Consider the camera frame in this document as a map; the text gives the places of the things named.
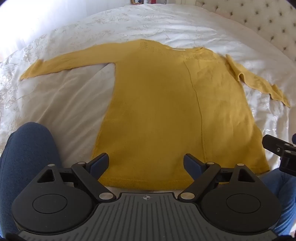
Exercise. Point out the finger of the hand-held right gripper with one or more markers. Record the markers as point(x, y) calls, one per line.
point(275, 142)

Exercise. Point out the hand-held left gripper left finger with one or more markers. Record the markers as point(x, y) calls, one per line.
point(100, 165)

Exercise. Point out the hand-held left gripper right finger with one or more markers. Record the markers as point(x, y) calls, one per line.
point(191, 165)

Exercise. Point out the yellow knit sweater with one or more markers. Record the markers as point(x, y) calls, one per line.
point(157, 111)

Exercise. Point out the person's right leg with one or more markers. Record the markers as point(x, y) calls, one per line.
point(283, 192)

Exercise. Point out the person's leg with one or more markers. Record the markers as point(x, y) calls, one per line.
point(283, 192)
point(25, 162)

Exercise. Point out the person's left leg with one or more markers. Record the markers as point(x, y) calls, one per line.
point(25, 162)

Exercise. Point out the white embroidered bedspread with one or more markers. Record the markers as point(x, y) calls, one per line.
point(69, 92)

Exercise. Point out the beige tufted headboard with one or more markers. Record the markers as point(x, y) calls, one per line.
point(261, 20)

